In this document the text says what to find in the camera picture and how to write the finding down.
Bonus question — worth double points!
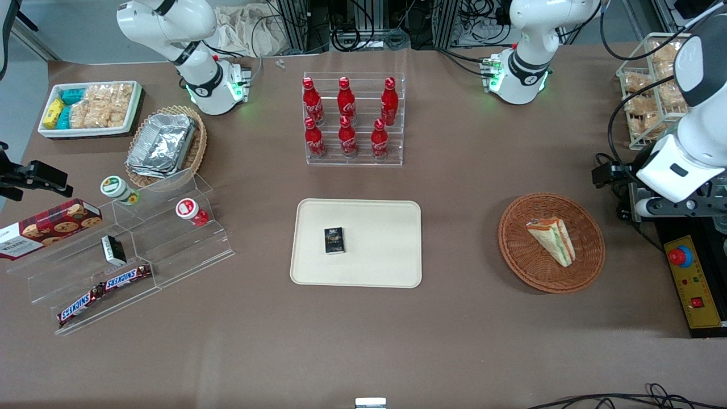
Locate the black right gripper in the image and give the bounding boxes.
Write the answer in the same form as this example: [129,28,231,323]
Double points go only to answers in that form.
[0,161,74,201]

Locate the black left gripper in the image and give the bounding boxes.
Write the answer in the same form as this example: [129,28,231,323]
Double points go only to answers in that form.
[592,161,640,189]

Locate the triangular sandwich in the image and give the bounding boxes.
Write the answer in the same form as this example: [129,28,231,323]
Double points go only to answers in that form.
[525,218,576,268]

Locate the round brown wicker basket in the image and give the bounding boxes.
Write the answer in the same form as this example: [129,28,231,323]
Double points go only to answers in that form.
[498,193,606,294]

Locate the oval tan wicker basket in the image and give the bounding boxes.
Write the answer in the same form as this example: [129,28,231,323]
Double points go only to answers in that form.
[124,105,208,190]

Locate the beige plastic serving tray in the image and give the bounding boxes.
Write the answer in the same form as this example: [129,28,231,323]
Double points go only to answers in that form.
[290,198,423,289]

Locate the red tartan cookie box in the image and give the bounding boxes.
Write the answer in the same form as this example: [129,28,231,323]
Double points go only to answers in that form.
[0,198,103,261]

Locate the yellow snack packet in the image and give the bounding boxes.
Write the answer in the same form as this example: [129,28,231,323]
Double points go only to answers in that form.
[43,98,65,130]

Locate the clear rice cracker bag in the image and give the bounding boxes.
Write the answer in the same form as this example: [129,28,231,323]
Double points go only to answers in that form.
[69,85,110,130]
[106,84,133,128]

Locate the green lid white cup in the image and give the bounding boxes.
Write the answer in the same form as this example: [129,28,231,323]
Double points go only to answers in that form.
[100,176,141,207]

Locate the black machine with yellow panel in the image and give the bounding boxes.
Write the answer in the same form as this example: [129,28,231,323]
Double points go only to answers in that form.
[653,217,727,339]

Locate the small black white box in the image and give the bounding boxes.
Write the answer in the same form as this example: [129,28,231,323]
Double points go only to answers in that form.
[101,235,128,267]

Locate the clear acrylic step shelf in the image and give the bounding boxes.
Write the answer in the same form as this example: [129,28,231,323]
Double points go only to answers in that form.
[110,168,236,288]
[6,227,164,336]

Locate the white rectangular snack bin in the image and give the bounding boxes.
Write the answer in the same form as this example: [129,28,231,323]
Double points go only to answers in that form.
[37,81,143,139]

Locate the stacked aluminium foil trays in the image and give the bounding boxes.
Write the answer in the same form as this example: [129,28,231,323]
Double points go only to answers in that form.
[126,113,197,180]

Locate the brown Snickers bar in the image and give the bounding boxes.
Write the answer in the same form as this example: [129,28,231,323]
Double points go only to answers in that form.
[101,264,153,292]
[56,285,107,327]

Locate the red lid white cup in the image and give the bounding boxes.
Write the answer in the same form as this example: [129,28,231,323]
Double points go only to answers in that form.
[175,198,210,228]

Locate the red cola bottle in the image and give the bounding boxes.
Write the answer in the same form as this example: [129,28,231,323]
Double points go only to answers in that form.
[304,117,328,160]
[337,77,358,122]
[371,119,390,161]
[380,77,400,127]
[302,77,326,126]
[339,116,359,158]

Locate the clear acrylic bottle rack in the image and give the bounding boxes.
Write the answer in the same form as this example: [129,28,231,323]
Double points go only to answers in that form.
[303,72,407,167]

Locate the beige crumpled cloth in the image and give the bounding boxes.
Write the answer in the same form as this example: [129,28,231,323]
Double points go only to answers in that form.
[212,5,296,58]

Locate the small black card box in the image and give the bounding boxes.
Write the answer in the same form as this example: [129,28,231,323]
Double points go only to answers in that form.
[324,227,346,255]

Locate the black power cable with plug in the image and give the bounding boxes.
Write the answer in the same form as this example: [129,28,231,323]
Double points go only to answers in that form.
[594,152,666,254]

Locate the white wire basket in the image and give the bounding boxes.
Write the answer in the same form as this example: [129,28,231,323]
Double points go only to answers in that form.
[616,32,708,152]

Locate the aluminium frame post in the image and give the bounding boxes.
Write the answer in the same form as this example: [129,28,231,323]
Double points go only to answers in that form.
[277,0,311,53]
[433,0,461,49]

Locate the black floor cables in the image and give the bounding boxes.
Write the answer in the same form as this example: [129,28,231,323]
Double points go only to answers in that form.
[525,383,727,409]

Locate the coiled black cables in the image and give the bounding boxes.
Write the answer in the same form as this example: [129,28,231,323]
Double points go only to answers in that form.
[331,23,377,53]

